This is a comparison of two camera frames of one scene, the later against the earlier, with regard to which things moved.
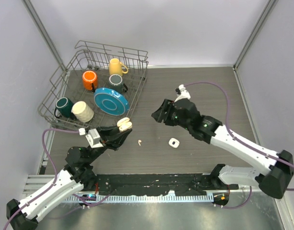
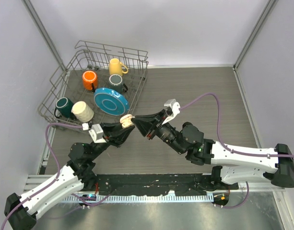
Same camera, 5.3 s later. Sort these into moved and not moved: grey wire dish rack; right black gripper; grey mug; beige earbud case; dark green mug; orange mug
Moved: beige earbud case; right black gripper
Not moved: orange mug; grey mug; dark green mug; grey wire dish rack
